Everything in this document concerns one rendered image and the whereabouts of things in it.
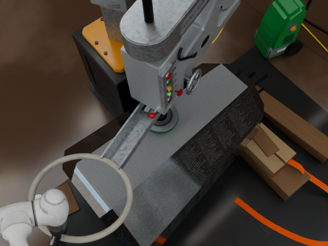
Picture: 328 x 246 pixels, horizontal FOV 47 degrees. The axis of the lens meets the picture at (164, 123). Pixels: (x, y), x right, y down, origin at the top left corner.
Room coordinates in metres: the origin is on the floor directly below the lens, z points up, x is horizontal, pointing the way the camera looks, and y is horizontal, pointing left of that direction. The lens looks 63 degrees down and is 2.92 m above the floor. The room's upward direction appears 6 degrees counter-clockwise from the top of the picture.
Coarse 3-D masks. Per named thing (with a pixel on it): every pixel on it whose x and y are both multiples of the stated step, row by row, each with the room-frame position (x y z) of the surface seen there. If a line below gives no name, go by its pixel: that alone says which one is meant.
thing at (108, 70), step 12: (72, 36) 1.94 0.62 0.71; (84, 48) 1.79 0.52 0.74; (84, 60) 1.87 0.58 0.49; (96, 60) 1.67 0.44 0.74; (96, 72) 1.74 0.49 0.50; (108, 72) 1.56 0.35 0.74; (96, 84) 1.83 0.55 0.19; (108, 84) 1.59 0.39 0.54; (120, 84) 1.46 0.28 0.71; (96, 96) 1.82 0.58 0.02; (108, 96) 1.66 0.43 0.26; (120, 96) 1.45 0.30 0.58; (108, 108) 1.68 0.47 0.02; (120, 108) 1.49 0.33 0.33
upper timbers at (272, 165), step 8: (264, 128) 1.24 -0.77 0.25; (272, 136) 1.17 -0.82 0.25; (248, 144) 1.12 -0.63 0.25; (256, 144) 1.11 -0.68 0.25; (280, 144) 1.09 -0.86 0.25; (248, 152) 1.07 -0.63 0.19; (256, 152) 1.05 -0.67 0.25; (280, 152) 1.03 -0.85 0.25; (288, 152) 1.02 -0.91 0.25; (256, 160) 1.01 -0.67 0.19; (264, 160) 0.98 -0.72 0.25; (272, 160) 0.97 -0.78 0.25; (280, 160) 0.97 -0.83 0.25; (288, 160) 0.96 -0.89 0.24; (264, 168) 0.94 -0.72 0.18; (272, 168) 0.91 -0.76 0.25; (280, 168) 0.91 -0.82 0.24; (272, 176) 0.87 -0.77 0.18
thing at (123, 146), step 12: (132, 120) 0.97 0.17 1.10; (144, 120) 0.97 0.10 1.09; (156, 120) 0.96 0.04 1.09; (120, 132) 0.89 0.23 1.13; (132, 132) 0.90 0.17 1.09; (144, 132) 0.87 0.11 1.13; (120, 144) 0.84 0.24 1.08; (132, 144) 0.83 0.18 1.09; (108, 156) 0.78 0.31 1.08; (120, 156) 0.77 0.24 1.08
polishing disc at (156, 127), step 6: (144, 108) 1.14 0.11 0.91; (150, 108) 1.14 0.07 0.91; (174, 108) 1.12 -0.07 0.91; (168, 114) 1.08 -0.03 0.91; (174, 114) 1.08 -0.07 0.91; (168, 120) 1.05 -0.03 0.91; (174, 120) 1.04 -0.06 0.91; (156, 126) 1.01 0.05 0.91; (162, 126) 1.01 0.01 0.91; (168, 126) 1.00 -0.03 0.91
